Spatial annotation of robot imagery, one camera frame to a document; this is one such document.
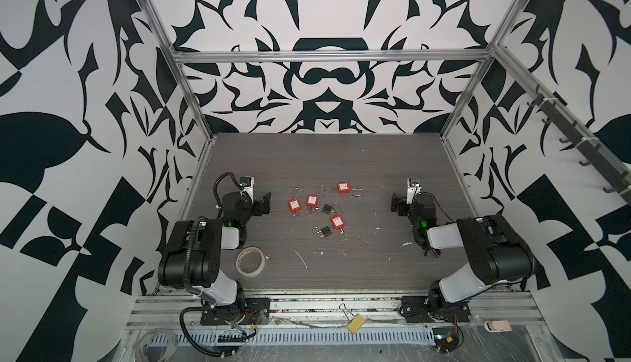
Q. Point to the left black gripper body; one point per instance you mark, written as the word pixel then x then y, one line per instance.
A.
pixel 264 204

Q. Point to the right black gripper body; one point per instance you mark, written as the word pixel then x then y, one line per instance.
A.
pixel 398 204

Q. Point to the red padlock front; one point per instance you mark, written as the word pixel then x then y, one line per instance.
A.
pixel 336 218

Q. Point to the red padlock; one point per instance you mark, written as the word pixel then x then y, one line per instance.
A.
pixel 295 204
pixel 336 218
pixel 345 188
pixel 313 200

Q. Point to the small black padlock front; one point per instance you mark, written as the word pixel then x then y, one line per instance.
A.
pixel 322 232

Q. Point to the small black padlock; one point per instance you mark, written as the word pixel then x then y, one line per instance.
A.
pixel 330 209
pixel 322 232

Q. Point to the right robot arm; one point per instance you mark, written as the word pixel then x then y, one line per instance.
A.
pixel 496 254

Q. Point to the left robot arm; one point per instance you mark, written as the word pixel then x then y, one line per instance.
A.
pixel 191 260

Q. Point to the red padlock far left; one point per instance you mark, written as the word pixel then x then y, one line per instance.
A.
pixel 295 204

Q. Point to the red padlock far back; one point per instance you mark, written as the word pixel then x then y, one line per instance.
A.
pixel 345 188

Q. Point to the small black padlock back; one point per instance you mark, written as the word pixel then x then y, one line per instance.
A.
pixel 330 209

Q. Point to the small electronics board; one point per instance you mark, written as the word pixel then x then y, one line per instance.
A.
pixel 447 339

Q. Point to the pink white small object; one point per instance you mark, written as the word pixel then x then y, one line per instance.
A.
pixel 497 326

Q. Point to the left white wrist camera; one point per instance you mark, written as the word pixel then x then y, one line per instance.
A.
pixel 247 184

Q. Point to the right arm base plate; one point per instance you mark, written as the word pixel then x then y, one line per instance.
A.
pixel 419 310

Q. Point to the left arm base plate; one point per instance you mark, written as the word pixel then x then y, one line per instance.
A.
pixel 247 311

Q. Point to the white slotted cable duct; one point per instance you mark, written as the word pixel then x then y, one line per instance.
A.
pixel 303 336

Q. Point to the black coat hook rail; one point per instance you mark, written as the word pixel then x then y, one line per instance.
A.
pixel 575 134

